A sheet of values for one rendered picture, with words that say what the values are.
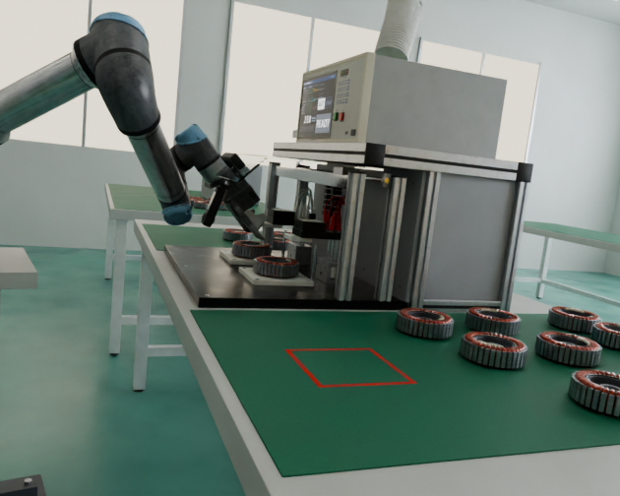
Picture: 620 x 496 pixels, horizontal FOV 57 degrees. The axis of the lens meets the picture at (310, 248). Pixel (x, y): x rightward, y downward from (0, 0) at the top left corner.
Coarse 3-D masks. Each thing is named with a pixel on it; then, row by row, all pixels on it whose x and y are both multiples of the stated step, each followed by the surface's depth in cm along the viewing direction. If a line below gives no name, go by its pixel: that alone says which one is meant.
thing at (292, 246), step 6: (288, 246) 170; (294, 246) 165; (300, 246) 164; (306, 246) 165; (288, 252) 170; (294, 252) 165; (300, 252) 165; (306, 252) 165; (294, 258) 165; (300, 258) 165; (306, 258) 166; (300, 264) 165; (306, 264) 166
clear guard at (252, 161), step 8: (248, 160) 126; (256, 160) 120; (264, 160) 118; (288, 160) 133; (296, 160) 120; (304, 160) 121; (312, 160) 121; (224, 168) 137; (232, 168) 130; (248, 168) 119; (368, 168) 126; (376, 168) 127; (224, 176) 129; (232, 176) 123; (240, 176) 118
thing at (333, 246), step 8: (296, 224) 142; (304, 224) 138; (312, 224) 139; (320, 224) 140; (296, 232) 142; (304, 232) 138; (312, 232) 139; (320, 232) 140; (328, 232) 141; (336, 232) 142; (296, 240) 139; (304, 240) 139; (336, 240) 143; (328, 248) 147; (336, 248) 143; (328, 256) 147; (336, 256) 143
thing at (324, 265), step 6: (318, 258) 148; (324, 258) 147; (318, 264) 148; (324, 264) 144; (330, 264) 142; (336, 264) 142; (318, 270) 147; (324, 270) 144; (330, 270) 142; (336, 270) 143; (318, 276) 147; (324, 276) 143; (330, 276) 142; (336, 276) 143; (330, 282) 143
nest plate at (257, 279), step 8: (240, 272) 144; (248, 272) 140; (256, 280) 132; (264, 280) 133; (272, 280) 133; (280, 280) 134; (288, 280) 135; (296, 280) 136; (304, 280) 137; (312, 280) 138
